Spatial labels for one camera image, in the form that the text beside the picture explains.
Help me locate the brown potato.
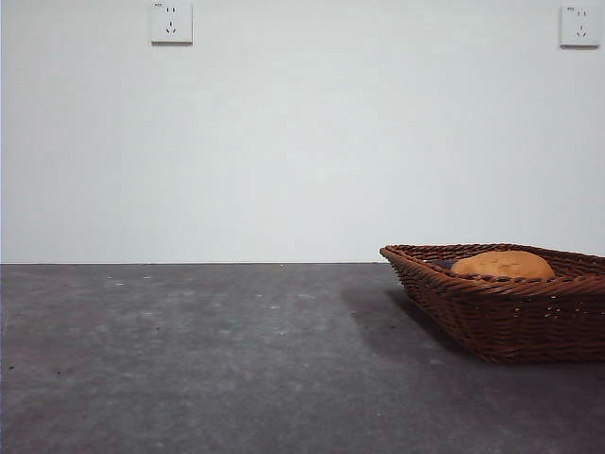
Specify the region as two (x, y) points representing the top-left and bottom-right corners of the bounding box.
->
(451, 250), (556, 280)

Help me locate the brown wicker basket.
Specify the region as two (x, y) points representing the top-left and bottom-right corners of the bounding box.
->
(379, 242), (605, 364)

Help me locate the white wall socket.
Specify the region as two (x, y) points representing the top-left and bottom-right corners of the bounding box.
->
(559, 5), (594, 49)
(150, 0), (194, 46)

